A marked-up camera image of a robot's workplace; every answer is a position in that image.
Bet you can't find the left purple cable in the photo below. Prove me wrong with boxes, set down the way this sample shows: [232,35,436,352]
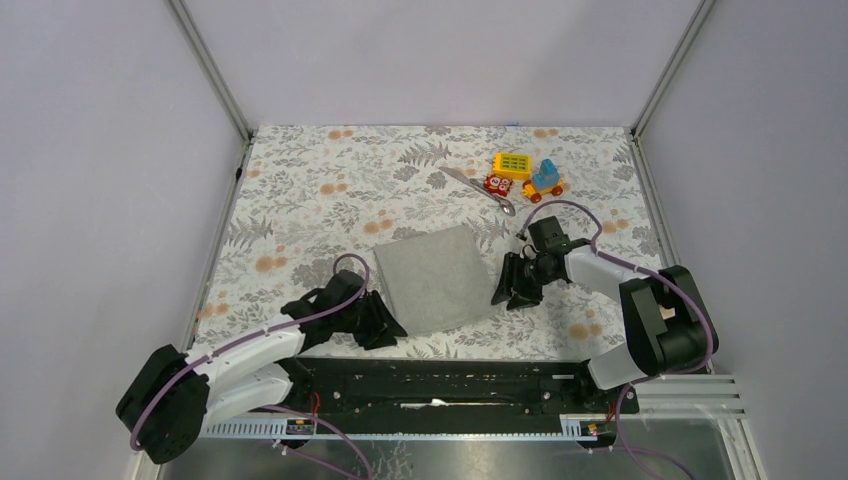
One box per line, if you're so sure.
[129,253,376,480]

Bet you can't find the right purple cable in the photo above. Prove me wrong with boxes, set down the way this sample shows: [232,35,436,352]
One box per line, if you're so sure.
[516,199,720,480]

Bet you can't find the metal spoon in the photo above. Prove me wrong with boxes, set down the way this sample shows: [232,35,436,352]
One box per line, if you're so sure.
[488,192,516,217]

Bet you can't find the purple cable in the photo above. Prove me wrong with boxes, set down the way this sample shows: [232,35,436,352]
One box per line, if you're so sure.
[516,199,720,480]
[129,253,376,480]

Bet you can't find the red toy block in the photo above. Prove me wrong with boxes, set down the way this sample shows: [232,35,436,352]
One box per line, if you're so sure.
[483,173,514,198]

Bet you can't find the left aluminium frame post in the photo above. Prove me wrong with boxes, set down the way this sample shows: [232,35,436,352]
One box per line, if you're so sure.
[164,0,253,143]

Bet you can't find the grey cloth napkin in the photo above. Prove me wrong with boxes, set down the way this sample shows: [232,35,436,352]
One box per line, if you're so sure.
[373,225,495,336]

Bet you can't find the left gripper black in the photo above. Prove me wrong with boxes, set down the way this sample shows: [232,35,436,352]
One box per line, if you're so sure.
[334,289,407,349]

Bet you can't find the yellow toy brick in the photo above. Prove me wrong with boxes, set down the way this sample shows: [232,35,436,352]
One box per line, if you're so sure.
[492,152,533,182]

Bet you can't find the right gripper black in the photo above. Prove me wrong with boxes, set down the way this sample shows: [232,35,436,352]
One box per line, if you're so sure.
[490,251,558,311]

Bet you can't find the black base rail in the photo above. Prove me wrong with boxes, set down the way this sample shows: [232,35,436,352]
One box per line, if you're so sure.
[277,358,649,433]

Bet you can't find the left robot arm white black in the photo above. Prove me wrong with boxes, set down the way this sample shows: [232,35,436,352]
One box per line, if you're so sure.
[115,269,407,464]

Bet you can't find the aluminium frame post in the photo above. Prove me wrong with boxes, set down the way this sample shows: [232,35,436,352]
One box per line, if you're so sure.
[631,0,717,140]
[164,0,253,143]

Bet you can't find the right aluminium frame post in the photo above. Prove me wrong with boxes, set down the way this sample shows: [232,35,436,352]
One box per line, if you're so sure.
[631,0,717,140]

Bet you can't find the white slotted cable duct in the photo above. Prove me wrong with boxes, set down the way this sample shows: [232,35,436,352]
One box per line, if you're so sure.
[199,415,600,443]

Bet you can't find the blue yellow toy car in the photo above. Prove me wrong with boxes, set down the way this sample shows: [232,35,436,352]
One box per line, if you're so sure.
[521,159,565,204]

